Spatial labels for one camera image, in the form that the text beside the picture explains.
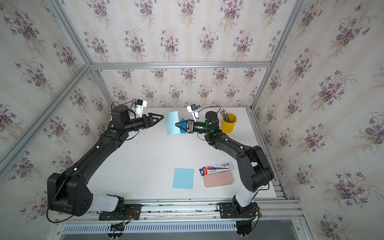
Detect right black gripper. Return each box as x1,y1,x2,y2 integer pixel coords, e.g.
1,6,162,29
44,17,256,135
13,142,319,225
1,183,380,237
174,119,211,136

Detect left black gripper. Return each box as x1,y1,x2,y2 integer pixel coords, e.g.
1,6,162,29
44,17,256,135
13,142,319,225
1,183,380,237
121,113,163,134

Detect light blue paper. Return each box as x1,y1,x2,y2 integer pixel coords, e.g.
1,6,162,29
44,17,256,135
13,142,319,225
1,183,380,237
172,168,194,190
165,111,180,135

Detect bright blue square paper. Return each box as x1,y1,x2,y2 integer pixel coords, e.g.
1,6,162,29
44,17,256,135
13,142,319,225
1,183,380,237
179,118,187,134

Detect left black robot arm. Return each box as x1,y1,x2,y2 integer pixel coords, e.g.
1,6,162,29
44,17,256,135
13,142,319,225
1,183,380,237
47,105,164,220

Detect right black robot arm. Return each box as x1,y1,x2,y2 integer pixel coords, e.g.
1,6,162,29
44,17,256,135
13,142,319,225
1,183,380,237
175,111,274,215

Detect light blue front paper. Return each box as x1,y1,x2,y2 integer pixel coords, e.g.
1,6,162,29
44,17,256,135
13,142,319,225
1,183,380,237
172,168,194,190

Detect colored pencils bundle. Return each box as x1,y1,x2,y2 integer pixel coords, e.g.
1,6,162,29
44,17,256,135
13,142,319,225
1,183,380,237
220,110,231,123

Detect yellow pencil cup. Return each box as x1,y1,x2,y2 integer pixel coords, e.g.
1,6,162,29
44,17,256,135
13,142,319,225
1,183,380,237
221,114,237,134

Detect pink eraser case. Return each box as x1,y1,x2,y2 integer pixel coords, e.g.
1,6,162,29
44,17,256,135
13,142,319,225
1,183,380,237
203,171,234,188

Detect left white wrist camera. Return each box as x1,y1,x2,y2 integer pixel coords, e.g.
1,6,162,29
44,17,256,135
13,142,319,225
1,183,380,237
134,99,148,118

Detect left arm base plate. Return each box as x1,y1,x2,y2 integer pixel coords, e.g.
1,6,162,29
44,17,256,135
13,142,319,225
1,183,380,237
98,204,143,221

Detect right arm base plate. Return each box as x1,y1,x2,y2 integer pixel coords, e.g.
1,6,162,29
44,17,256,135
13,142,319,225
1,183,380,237
216,202,260,219

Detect white vented cable duct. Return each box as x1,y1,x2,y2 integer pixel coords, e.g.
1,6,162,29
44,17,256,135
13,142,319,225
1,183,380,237
63,221,238,235

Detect aluminium front rail frame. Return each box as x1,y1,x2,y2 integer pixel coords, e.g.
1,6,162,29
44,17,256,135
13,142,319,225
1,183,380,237
47,199,314,240

